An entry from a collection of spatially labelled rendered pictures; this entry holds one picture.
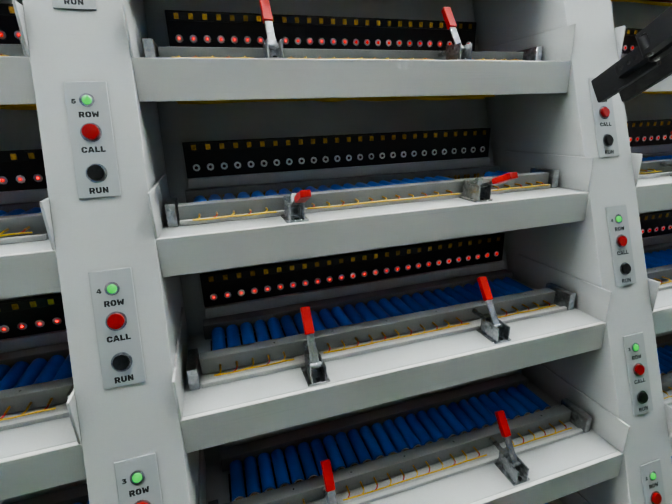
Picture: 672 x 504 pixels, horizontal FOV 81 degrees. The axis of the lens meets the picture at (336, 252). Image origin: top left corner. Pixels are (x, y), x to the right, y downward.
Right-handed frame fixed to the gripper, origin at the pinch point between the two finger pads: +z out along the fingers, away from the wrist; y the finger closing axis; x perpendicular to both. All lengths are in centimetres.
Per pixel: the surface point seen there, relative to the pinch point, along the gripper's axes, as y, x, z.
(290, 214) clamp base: 38.8, 7.5, 15.6
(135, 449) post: 59, 30, 19
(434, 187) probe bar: 16.4, 4.6, 19.3
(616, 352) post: -7.7, 33.1, 19.9
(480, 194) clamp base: 10.6, 6.9, 17.4
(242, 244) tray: 44.9, 10.3, 16.2
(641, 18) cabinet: -52, -34, 27
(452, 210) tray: 17.0, 9.3, 15.6
